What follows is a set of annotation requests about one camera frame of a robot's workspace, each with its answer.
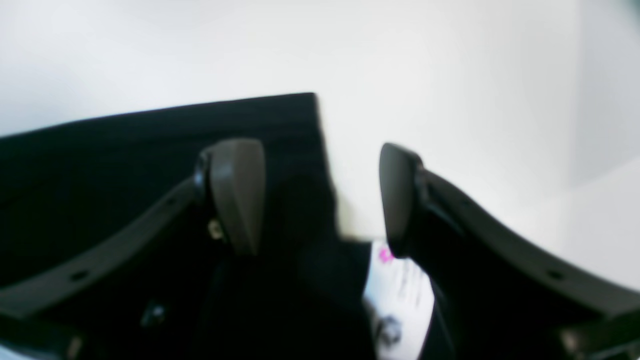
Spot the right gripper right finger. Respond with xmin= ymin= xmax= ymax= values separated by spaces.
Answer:
xmin=379 ymin=143 xmax=640 ymax=360

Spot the white shirt label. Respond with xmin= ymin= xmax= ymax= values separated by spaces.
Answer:
xmin=362 ymin=241 xmax=435 ymax=360

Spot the black T-shirt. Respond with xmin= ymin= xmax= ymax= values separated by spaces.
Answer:
xmin=0 ymin=93 xmax=376 ymax=360

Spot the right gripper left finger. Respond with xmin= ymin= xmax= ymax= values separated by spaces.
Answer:
xmin=0 ymin=138 xmax=266 ymax=319

